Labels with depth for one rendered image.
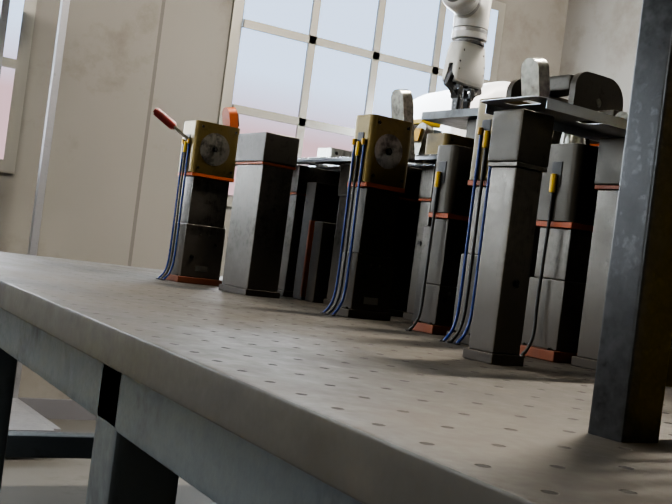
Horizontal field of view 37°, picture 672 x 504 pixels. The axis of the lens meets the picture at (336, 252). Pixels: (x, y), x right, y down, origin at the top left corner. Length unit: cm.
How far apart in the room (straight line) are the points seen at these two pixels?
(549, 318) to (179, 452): 57
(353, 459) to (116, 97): 378
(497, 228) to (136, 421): 45
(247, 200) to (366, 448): 151
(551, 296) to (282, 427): 71
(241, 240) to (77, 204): 224
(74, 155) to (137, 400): 324
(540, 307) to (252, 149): 90
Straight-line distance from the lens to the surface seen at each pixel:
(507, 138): 115
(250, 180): 206
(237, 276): 205
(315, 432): 62
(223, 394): 75
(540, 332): 133
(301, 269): 214
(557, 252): 132
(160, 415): 98
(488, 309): 115
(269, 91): 454
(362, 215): 169
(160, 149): 435
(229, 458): 83
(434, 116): 236
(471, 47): 240
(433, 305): 154
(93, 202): 426
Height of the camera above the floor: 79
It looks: level
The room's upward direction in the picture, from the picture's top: 7 degrees clockwise
